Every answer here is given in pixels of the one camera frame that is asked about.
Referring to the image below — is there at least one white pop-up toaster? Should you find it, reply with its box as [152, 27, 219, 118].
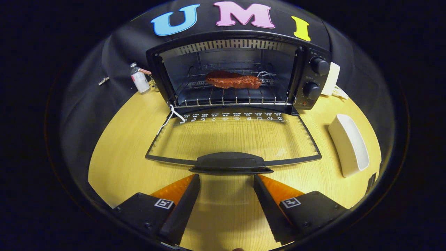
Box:
[321, 62, 341, 97]

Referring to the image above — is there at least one small clear plastic bottle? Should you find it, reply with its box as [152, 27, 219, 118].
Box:
[130, 62, 151, 94]

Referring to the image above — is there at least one metal oven rack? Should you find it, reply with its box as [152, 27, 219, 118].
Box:
[174, 63, 297, 107]

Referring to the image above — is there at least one white divided bean plate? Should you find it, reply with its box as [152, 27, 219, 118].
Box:
[333, 85, 349, 100]

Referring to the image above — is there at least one black toaster oven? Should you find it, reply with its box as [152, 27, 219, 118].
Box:
[145, 30, 331, 175]

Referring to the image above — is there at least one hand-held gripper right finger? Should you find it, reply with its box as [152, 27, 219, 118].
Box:
[253, 174, 349, 244]

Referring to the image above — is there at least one white string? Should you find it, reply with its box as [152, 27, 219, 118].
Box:
[157, 105, 186, 136]

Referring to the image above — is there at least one white ribbed dish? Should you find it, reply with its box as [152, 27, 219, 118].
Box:
[328, 114, 370, 178]

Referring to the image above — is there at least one red-brown meat piece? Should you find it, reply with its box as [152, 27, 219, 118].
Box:
[206, 70, 262, 90]

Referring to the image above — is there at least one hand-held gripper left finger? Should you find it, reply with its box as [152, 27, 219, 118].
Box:
[111, 174, 201, 246]

